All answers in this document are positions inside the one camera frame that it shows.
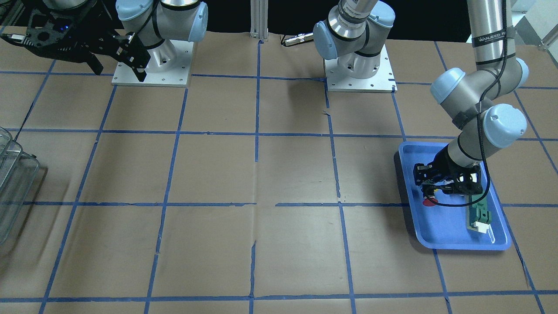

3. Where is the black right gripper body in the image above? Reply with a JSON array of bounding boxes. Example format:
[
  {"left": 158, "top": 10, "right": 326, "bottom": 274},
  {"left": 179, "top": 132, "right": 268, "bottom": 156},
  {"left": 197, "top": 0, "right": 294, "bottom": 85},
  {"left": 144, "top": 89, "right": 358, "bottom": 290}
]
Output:
[{"left": 22, "top": 0, "right": 122, "bottom": 60}]

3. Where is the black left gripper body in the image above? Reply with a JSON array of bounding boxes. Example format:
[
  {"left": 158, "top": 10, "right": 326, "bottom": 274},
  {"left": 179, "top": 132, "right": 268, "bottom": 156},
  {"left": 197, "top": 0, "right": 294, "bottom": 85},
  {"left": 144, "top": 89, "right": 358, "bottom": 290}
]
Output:
[{"left": 430, "top": 145, "right": 480, "bottom": 185}]

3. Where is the red emergency stop button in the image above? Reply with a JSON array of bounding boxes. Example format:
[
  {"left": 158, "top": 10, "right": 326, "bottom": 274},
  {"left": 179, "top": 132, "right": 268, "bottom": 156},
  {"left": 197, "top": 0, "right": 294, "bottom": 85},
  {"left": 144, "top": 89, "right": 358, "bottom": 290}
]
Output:
[{"left": 421, "top": 184, "right": 438, "bottom": 207}]

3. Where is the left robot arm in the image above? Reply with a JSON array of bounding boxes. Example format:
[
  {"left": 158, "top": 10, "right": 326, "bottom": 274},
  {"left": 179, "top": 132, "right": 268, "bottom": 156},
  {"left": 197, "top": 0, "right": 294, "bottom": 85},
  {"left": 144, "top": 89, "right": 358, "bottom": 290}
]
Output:
[{"left": 313, "top": 0, "right": 529, "bottom": 201}]

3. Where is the green white terminal block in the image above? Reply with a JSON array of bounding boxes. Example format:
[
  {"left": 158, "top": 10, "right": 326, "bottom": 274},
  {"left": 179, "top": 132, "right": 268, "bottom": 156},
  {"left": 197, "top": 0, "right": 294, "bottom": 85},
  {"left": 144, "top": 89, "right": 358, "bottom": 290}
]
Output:
[{"left": 466, "top": 194, "right": 492, "bottom": 234}]

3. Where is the blue plastic tray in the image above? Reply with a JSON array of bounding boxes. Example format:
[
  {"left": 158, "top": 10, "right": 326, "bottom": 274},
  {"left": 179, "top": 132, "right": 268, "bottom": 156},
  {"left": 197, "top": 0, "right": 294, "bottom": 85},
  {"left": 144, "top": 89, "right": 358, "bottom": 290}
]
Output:
[{"left": 398, "top": 141, "right": 512, "bottom": 251}]

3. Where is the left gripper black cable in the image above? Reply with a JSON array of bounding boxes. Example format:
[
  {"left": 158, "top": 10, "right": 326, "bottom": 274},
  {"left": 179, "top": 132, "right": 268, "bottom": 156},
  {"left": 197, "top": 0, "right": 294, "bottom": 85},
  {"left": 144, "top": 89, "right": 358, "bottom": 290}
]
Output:
[{"left": 429, "top": 111, "right": 492, "bottom": 208}]

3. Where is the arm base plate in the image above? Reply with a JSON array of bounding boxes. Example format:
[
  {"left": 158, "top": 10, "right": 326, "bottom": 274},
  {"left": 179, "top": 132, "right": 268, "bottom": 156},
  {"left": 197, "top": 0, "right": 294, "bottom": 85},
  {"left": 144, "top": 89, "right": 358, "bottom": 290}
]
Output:
[
  {"left": 323, "top": 45, "right": 398, "bottom": 93},
  {"left": 112, "top": 40, "right": 195, "bottom": 88}
]

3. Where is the silver wire mesh shelf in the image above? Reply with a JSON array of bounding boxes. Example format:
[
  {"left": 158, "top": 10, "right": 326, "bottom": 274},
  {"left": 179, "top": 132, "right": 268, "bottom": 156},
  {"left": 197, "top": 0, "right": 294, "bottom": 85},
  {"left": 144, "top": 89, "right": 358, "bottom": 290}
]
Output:
[{"left": 0, "top": 128, "right": 40, "bottom": 244}]

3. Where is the aluminium frame post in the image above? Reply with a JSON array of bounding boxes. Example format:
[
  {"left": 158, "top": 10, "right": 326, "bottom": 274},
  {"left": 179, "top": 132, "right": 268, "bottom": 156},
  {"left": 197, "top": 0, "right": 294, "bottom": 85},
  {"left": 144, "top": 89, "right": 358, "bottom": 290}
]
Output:
[{"left": 250, "top": 0, "right": 269, "bottom": 41}]

